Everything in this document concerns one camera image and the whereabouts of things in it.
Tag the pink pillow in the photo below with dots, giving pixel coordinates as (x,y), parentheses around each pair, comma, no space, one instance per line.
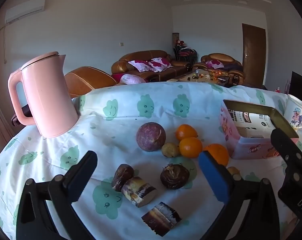
(132,79)

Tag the pink electric kettle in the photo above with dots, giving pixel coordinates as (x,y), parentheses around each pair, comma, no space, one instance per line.
(48,97)

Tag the stacked dark chairs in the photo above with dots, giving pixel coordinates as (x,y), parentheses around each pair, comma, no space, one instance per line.
(186,53)

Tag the cluttered coffee table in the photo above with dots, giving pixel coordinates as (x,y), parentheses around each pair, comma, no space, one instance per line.
(191,77)

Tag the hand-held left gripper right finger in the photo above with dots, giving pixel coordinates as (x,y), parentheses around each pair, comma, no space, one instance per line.
(213,177)

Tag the white magenta flower pillow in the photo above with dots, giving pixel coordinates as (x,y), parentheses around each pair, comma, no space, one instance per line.
(215,64)
(161,63)
(140,65)

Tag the white air conditioner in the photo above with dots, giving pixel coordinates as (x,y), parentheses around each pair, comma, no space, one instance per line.
(25,10)

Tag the orange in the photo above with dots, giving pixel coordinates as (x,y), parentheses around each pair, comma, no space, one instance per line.
(219,155)
(185,132)
(190,147)

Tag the white cloud print tablecloth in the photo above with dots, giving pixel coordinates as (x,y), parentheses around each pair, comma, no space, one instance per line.
(131,102)

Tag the tall brown vase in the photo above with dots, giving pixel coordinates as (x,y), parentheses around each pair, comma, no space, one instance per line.
(175,37)

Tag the cut yam chunk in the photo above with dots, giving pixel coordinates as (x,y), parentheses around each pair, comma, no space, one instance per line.
(161,218)

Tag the brown leather sofa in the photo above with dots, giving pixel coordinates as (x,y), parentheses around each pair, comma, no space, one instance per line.
(166,73)

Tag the brown wooden door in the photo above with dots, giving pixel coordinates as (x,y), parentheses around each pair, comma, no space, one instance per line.
(253,55)

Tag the white cartoon print mug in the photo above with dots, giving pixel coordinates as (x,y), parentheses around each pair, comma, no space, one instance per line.
(295,112)

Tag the pink tin box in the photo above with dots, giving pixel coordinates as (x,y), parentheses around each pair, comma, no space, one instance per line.
(248,146)

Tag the black television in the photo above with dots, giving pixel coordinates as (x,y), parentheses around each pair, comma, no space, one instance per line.
(299,86)

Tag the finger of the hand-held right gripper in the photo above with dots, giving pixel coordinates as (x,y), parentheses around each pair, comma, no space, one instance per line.
(288,147)

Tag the cut yam cylinder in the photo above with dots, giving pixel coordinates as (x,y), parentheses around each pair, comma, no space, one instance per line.
(138,191)

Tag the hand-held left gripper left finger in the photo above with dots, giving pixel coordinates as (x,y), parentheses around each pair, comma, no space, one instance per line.
(77,185)

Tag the purple turnip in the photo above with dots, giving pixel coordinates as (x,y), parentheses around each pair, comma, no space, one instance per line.
(150,136)

